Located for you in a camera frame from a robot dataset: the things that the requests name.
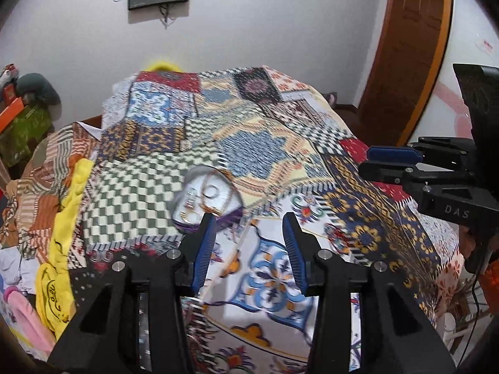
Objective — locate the orange striped quilt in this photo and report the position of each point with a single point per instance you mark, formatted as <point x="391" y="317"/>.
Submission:
<point x="39" y="187"/>

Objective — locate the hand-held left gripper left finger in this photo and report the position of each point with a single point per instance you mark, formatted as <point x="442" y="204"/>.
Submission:
<point x="204" y="253"/>

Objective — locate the dark green cushion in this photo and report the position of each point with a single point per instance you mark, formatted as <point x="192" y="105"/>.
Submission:
<point x="39" y="87"/>

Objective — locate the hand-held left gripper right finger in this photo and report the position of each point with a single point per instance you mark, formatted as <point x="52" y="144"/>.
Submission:
<point x="294" y="253"/>

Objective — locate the green patterned cloth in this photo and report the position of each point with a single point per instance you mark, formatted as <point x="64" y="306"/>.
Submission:
<point x="23" y="134"/>

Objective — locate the orange box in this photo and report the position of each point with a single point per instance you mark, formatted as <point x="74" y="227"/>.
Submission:
<point x="9" y="115"/>

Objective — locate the patchwork patterned blanket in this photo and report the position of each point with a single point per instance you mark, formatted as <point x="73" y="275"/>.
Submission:
<point x="253" y="156"/>

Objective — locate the wooden door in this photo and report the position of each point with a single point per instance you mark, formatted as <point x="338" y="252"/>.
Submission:
<point x="405" y="46"/>

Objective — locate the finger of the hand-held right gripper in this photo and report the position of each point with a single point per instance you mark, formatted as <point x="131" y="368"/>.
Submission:
<point x="384" y="173"/>
<point x="393" y="154"/>

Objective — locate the pink plush item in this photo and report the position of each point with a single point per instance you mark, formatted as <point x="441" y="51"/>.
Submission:
<point x="25" y="315"/>

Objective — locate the yellow cloth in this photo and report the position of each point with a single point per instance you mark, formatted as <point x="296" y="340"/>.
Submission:
<point x="64" y="241"/>

